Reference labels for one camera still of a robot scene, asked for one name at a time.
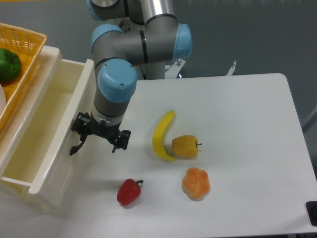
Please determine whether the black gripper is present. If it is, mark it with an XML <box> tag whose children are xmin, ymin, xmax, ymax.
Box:
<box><xmin>71</xmin><ymin>112</ymin><xmax>131</xmax><ymax>153</ymax></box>

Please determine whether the black top drawer handle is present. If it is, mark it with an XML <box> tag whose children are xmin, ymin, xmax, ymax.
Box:
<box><xmin>69</xmin><ymin>134</ymin><xmax>87</xmax><ymax>156</ymax></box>

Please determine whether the white drawer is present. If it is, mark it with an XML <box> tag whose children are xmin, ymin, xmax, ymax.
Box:
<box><xmin>0</xmin><ymin>59</ymin><xmax>96</xmax><ymax>213</ymax></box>

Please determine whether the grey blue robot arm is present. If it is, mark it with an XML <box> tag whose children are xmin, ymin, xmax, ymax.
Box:
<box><xmin>70</xmin><ymin>0</ymin><xmax>193</xmax><ymax>154</ymax></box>

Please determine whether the white drawer cabinet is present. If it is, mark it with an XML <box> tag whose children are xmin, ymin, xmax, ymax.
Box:
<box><xmin>0</xmin><ymin>46</ymin><xmax>85</xmax><ymax>213</ymax></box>

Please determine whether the yellow banana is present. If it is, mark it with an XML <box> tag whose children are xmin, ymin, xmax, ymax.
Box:
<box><xmin>152</xmin><ymin>110</ymin><xmax>175</xmax><ymax>162</ymax></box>

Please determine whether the red bell pepper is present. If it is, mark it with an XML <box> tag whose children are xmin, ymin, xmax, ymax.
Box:
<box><xmin>116</xmin><ymin>178</ymin><xmax>144</xmax><ymax>206</ymax></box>

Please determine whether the yellow bell pepper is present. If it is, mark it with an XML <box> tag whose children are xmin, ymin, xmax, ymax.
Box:
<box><xmin>172</xmin><ymin>135</ymin><xmax>202</xmax><ymax>158</ymax></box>

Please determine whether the orange braided bread roll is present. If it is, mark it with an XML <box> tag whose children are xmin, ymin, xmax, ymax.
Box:
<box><xmin>182</xmin><ymin>167</ymin><xmax>210</xmax><ymax>201</ymax></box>

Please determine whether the yellow plastic basket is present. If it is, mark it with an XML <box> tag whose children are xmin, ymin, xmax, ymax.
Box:
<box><xmin>0</xmin><ymin>23</ymin><xmax>47</xmax><ymax>129</ymax></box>

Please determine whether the green bell pepper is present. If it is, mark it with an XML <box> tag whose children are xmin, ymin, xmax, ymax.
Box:
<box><xmin>0</xmin><ymin>48</ymin><xmax>21</xmax><ymax>82</ymax></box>

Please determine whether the black device at edge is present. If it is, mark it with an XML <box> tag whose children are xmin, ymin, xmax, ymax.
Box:
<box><xmin>306</xmin><ymin>201</ymin><xmax>317</xmax><ymax>227</ymax></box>

